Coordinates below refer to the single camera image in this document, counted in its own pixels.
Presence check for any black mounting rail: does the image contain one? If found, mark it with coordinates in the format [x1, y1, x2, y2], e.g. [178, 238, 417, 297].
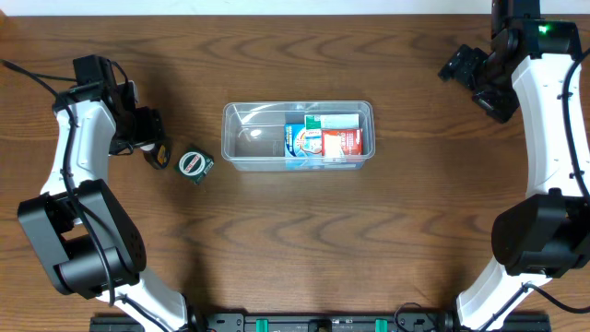
[89, 310, 552, 332]

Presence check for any red medicine box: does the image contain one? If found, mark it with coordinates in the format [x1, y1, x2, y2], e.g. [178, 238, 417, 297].
[321, 128, 362, 158]

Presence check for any clear plastic container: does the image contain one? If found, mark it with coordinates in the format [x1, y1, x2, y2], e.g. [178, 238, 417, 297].
[221, 101, 375, 172]

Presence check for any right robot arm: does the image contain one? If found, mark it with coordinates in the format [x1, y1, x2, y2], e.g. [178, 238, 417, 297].
[436, 0, 589, 331]

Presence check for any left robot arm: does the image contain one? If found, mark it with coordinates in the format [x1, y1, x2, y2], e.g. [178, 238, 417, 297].
[18, 55, 201, 331]

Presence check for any white green medicine box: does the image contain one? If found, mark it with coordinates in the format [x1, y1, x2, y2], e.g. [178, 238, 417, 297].
[304, 113, 360, 130]

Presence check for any green Zam-Buk ointment box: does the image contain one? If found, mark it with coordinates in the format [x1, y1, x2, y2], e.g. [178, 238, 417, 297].
[174, 146, 215, 184]

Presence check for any dark syrup bottle white cap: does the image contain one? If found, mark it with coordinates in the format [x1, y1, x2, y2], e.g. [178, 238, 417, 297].
[141, 142, 171, 170]

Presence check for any blue cooling patch box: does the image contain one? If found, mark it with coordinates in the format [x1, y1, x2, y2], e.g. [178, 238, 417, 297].
[283, 122, 359, 171]

